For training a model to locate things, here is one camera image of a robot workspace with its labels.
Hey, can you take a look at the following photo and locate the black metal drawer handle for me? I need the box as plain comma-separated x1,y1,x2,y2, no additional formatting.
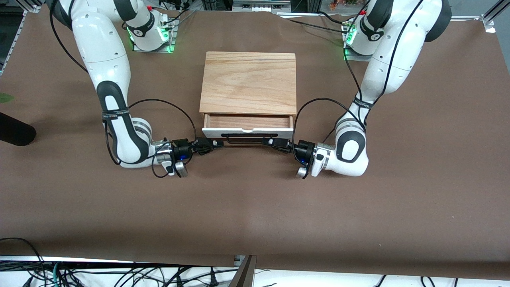
220,133,279,145

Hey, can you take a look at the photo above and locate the white-fronted wooden drawer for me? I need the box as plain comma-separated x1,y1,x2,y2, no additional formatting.
201,113,295,140

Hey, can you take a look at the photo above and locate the light wooden drawer cabinet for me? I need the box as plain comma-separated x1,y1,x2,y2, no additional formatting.
200,51,298,117

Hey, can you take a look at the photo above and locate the brown table cover sheet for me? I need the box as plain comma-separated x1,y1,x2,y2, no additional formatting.
0,3,510,280

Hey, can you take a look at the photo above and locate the black rounded cylinder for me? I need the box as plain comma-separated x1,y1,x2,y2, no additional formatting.
0,112,37,147

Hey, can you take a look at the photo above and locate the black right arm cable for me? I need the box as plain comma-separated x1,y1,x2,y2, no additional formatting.
49,0,198,179

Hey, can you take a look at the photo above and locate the thin black base cable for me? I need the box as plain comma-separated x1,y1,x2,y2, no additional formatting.
287,18,351,35

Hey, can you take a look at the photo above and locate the thick black base cable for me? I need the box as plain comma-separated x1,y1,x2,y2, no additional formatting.
317,11,351,25

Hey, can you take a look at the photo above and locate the teal floor cable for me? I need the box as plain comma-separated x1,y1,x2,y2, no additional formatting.
50,261,65,287

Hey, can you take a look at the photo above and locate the black floor cable arc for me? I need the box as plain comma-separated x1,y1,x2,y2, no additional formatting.
0,237,45,287

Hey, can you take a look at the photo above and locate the aluminium frame rail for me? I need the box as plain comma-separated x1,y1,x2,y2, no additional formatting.
277,12,485,21

